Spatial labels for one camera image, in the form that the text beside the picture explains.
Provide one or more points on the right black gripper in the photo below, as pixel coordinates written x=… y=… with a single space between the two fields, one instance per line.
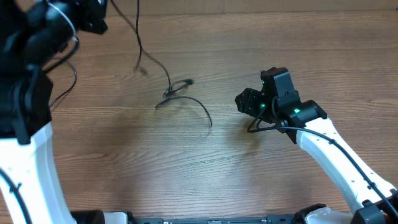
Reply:
x=248 y=98

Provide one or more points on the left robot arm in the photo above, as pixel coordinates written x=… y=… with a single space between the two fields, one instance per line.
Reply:
x=29 y=41

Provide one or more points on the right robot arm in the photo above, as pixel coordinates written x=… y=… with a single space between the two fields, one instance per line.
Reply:
x=277 y=106

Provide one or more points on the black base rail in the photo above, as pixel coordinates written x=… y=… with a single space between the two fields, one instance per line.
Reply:
x=211 y=221

